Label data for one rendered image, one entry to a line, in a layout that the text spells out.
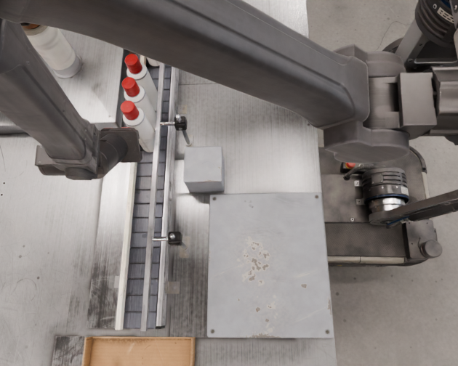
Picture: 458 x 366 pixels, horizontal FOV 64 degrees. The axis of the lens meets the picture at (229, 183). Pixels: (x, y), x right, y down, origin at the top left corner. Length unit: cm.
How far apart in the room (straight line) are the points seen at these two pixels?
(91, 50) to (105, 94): 17
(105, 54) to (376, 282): 148
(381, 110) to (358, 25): 208
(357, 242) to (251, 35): 141
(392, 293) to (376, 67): 156
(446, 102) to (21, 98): 39
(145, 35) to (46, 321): 93
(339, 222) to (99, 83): 106
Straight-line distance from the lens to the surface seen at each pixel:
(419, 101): 41
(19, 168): 124
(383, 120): 40
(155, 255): 96
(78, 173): 62
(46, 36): 114
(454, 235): 206
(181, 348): 98
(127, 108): 87
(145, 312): 87
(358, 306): 186
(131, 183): 98
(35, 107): 40
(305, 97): 33
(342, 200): 164
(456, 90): 42
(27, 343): 112
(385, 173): 155
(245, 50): 27
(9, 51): 33
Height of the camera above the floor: 180
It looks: 71 degrees down
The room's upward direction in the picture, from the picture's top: 12 degrees counter-clockwise
